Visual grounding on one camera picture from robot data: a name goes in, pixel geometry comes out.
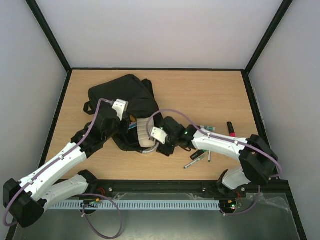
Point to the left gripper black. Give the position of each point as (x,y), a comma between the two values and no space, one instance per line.
(125,128)

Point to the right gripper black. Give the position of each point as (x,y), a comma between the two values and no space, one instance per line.
(164,147)

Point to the pink highlighter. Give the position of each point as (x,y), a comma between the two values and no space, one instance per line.
(231,129)

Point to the black aluminium frame rail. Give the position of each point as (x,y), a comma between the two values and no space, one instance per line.
(205,188)

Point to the green capped marker pen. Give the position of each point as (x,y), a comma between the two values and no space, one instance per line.
(193,162)

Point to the blue capped marker pen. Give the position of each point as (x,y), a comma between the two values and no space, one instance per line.
(209,156)

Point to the beige pencil case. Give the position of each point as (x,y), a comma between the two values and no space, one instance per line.
(142,132)

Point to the grey slotted cable duct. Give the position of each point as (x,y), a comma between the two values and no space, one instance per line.
(195,205)

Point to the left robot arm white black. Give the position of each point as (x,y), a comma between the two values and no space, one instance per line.
(27,199)

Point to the green glue stick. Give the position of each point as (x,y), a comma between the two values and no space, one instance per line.
(208,128)

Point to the bag grey metal handle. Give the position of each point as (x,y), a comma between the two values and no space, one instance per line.
(151,149)

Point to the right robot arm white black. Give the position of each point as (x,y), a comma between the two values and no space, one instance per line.
(257,162)

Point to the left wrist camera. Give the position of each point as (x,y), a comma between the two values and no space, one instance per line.
(120,106)

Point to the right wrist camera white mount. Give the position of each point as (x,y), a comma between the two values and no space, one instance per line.
(159,135)

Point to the black student bag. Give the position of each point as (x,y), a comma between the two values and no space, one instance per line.
(141,104)

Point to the colourful booklet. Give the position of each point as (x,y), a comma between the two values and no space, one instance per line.
(133,122)

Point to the green black highlighter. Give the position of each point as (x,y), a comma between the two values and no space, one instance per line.
(197,154)

